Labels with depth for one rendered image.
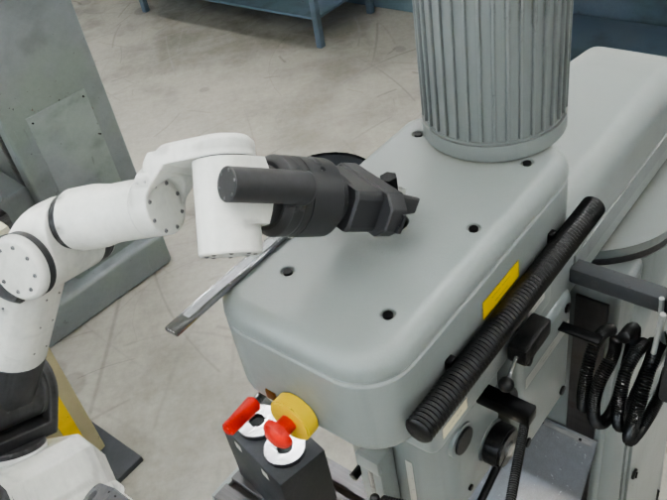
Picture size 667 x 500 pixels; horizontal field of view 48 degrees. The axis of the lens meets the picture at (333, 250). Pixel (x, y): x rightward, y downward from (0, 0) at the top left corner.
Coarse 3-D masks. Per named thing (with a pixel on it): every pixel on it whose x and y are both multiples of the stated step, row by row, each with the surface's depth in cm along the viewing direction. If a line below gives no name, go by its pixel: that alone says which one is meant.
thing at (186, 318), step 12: (264, 240) 94; (276, 240) 93; (264, 252) 92; (240, 264) 91; (252, 264) 90; (228, 276) 89; (240, 276) 89; (216, 288) 88; (228, 288) 88; (204, 300) 87; (216, 300) 87; (192, 312) 85; (168, 324) 84; (180, 324) 84
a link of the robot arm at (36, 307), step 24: (0, 240) 83; (24, 240) 82; (0, 264) 84; (24, 264) 83; (48, 264) 83; (0, 288) 88; (24, 288) 84; (48, 288) 84; (0, 312) 91; (24, 312) 91; (48, 312) 94; (0, 336) 92; (24, 336) 93; (48, 336) 97; (0, 360) 94; (24, 360) 95
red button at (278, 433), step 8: (264, 424) 88; (272, 424) 86; (280, 424) 87; (288, 424) 88; (264, 432) 88; (272, 432) 86; (280, 432) 86; (288, 432) 87; (272, 440) 87; (280, 440) 86; (288, 440) 86
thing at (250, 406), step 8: (248, 400) 99; (256, 400) 99; (240, 408) 98; (248, 408) 98; (256, 408) 98; (232, 416) 97; (240, 416) 97; (248, 416) 98; (224, 424) 96; (232, 424) 96; (240, 424) 97; (232, 432) 96
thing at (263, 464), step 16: (256, 416) 168; (272, 416) 166; (224, 432) 169; (240, 432) 164; (256, 432) 163; (240, 448) 165; (256, 448) 162; (272, 448) 159; (288, 448) 160; (304, 448) 158; (320, 448) 159; (240, 464) 174; (256, 464) 161; (272, 464) 157; (288, 464) 156; (304, 464) 157; (320, 464) 160; (256, 480) 170; (272, 480) 157; (288, 480) 155; (304, 480) 159; (320, 480) 163; (272, 496) 165; (288, 496) 157; (304, 496) 161; (320, 496) 165
